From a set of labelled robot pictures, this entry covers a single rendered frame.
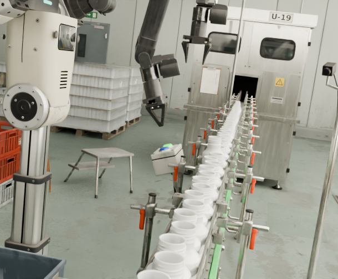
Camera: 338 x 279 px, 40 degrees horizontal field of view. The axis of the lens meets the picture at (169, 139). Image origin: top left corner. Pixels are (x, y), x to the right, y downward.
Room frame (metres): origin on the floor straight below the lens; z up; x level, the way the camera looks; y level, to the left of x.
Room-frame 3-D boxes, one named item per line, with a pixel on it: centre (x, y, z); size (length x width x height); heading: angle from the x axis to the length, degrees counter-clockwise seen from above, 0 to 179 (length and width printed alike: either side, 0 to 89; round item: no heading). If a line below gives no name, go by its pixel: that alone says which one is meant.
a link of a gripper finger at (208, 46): (1.74, -0.08, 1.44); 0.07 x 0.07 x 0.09; 81
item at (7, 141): (3.87, 1.53, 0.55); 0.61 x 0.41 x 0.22; 174
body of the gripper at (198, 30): (1.75, -0.06, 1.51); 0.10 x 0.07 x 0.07; 81
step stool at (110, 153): (4.66, 0.68, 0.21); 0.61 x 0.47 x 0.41; 44
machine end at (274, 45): (6.31, -0.94, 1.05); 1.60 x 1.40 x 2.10; 171
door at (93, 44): (11.59, 2.27, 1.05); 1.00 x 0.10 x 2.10; 81
